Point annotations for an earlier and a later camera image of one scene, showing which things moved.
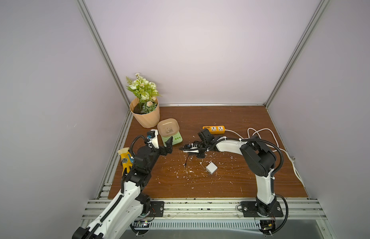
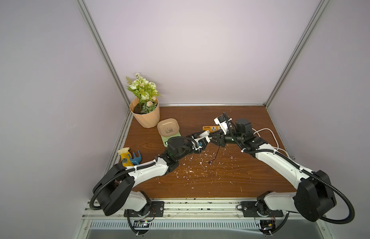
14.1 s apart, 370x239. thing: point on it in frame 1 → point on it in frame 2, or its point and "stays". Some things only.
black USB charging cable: x=187 y=157 → x=216 y=155
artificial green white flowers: x=145 y=91 stays
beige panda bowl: x=168 y=127 stays
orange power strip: x=215 y=129 stays
